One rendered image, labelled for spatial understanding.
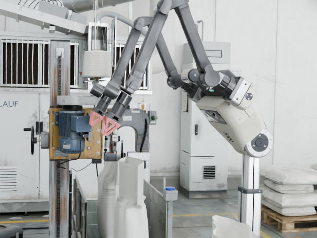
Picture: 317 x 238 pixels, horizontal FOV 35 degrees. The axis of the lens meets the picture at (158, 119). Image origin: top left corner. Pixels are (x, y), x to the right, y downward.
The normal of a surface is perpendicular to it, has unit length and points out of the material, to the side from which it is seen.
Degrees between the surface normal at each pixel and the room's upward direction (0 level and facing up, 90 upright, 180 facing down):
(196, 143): 90
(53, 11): 88
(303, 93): 90
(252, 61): 90
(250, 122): 115
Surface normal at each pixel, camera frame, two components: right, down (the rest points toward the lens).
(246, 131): 0.52, 0.47
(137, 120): 0.22, 0.06
